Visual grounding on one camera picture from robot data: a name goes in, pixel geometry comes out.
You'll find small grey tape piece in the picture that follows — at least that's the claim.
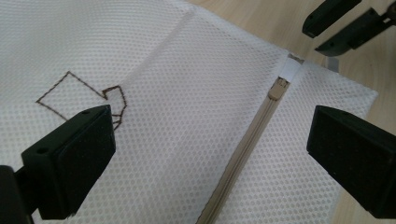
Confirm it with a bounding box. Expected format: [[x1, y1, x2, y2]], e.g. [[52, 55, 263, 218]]
[[326, 56, 340, 73]]

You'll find white mesh laundry bag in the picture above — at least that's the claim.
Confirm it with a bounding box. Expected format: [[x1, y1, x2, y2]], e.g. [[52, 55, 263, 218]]
[[0, 0, 379, 224]]

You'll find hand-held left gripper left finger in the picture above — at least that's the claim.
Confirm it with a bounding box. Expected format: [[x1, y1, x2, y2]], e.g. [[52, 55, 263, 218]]
[[21, 105, 117, 220]]

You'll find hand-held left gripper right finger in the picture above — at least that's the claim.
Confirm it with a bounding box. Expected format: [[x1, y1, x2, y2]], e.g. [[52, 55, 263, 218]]
[[306, 105, 396, 219]]

